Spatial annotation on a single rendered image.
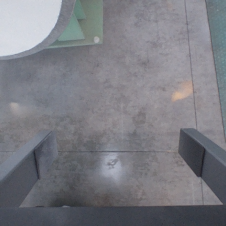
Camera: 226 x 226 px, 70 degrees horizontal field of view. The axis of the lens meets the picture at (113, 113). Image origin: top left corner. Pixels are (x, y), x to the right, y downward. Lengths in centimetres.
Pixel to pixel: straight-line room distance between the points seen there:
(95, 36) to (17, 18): 50
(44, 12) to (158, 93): 67
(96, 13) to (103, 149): 86
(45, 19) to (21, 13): 8
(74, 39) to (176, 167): 96
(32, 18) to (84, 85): 46
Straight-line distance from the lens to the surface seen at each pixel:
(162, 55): 106
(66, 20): 71
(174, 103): 98
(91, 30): 116
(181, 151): 17
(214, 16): 127
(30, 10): 71
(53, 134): 16
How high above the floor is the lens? 93
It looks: 79 degrees down
